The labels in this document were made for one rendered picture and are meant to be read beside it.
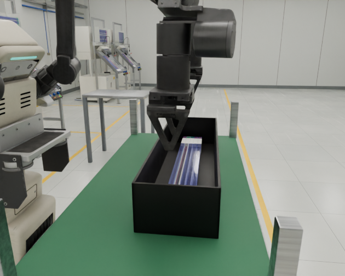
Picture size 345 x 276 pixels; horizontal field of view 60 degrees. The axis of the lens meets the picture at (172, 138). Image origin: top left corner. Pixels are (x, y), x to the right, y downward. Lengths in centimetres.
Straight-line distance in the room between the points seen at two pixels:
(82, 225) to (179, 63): 40
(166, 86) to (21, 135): 60
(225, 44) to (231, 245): 37
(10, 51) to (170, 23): 50
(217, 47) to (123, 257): 40
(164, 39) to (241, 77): 951
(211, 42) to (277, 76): 970
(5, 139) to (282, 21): 960
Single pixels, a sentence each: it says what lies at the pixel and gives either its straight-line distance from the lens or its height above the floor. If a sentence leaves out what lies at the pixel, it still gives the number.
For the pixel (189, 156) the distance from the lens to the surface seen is 91.
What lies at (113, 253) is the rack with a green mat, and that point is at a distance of 60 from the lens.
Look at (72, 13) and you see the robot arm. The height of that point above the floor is 141.
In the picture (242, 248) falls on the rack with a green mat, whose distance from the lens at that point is 62.
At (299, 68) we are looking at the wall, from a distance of 1029.
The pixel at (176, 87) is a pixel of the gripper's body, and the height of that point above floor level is 125.
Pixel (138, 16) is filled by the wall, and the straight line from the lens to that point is 1017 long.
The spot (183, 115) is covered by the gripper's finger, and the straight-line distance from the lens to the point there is 46.
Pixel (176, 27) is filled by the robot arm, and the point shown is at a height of 134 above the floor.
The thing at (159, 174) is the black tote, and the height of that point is 96.
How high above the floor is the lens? 132
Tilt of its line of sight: 17 degrees down
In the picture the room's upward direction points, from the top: straight up
